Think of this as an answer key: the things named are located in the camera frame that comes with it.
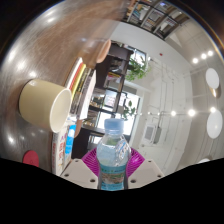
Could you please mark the large white and blue book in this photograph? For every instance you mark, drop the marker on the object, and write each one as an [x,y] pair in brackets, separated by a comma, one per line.
[60,150]

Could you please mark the ceiling air conditioner unit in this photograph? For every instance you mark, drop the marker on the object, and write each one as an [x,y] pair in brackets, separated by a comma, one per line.
[150,133]

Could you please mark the stack of books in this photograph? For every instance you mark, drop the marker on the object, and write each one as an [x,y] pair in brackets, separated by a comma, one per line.
[81,90]

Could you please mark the low dark shelf unit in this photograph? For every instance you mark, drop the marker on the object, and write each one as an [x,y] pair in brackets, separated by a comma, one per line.
[113,66]

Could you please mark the flat round red coaster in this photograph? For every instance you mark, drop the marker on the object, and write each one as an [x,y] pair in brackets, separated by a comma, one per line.
[31,158]

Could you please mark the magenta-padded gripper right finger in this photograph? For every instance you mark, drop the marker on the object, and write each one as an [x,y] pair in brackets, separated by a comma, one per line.
[146,171]

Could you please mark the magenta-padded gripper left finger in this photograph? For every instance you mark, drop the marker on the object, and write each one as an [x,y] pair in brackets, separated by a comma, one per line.
[78,173]

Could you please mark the clear water bottle blue cap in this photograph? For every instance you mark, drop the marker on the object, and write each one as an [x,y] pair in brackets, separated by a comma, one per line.
[112,160]

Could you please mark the tall dark bookcase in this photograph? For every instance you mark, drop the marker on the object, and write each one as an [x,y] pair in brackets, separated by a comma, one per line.
[153,16]

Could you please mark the cream ceramic mug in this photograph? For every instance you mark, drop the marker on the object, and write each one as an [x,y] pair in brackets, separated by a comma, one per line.
[40,101]

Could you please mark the bushy potted green plant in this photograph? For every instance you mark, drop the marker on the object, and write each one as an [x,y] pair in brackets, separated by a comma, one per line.
[137,70]

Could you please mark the small potted green plant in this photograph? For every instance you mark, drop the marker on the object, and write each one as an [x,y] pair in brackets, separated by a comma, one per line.
[128,110]

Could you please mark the ceiling lights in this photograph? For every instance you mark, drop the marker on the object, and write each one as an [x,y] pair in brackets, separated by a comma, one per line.
[214,124]

